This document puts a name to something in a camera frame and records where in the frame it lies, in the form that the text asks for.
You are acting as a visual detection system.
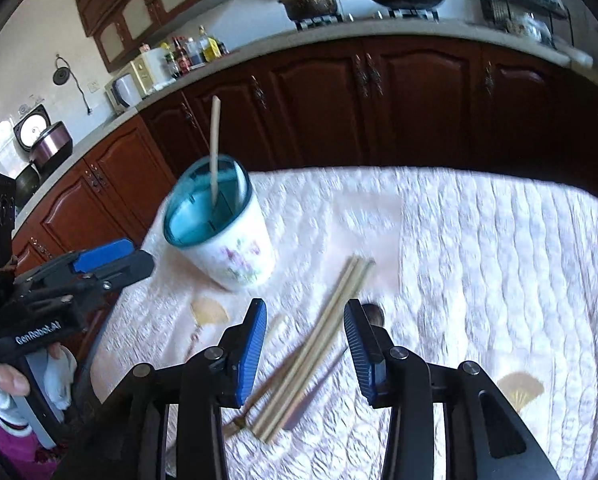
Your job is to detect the dark brown chopstick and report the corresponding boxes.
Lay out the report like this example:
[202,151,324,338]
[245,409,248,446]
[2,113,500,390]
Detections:
[282,349,348,431]

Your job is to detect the grey kitchen countertop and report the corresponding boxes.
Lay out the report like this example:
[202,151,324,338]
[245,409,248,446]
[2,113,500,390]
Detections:
[10,16,598,241]

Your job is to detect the white gloved left hand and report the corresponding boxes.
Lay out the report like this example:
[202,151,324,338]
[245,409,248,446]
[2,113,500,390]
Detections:
[0,344,76,427]

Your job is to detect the white utensil cup teal rim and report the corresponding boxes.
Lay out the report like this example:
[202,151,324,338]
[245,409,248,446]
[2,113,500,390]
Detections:
[162,155,276,290]

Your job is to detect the black round pot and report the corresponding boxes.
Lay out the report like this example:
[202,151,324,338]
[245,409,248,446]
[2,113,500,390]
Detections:
[14,164,41,209]

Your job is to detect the rice cooker open lid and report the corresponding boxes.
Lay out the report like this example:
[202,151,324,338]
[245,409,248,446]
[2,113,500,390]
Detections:
[14,104,73,179]

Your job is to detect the dark wooden lower cabinets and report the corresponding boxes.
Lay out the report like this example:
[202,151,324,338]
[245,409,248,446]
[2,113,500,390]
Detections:
[8,34,598,281]

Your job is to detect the white microwave oven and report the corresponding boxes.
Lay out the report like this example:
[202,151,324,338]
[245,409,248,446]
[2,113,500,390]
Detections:
[105,48,174,115]

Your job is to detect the dark sauce bottle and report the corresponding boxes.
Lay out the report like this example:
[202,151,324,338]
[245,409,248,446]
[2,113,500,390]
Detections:
[172,37,192,75]

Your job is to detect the yellow oil bottle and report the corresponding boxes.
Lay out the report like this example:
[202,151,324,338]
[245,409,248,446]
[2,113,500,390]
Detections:
[199,25,222,63]

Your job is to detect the cooking pot with lid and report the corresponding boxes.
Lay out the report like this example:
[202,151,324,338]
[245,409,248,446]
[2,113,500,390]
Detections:
[278,0,339,22]

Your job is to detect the dish drying rack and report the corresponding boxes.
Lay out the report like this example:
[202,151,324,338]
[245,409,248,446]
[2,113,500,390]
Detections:
[480,0,574,44]

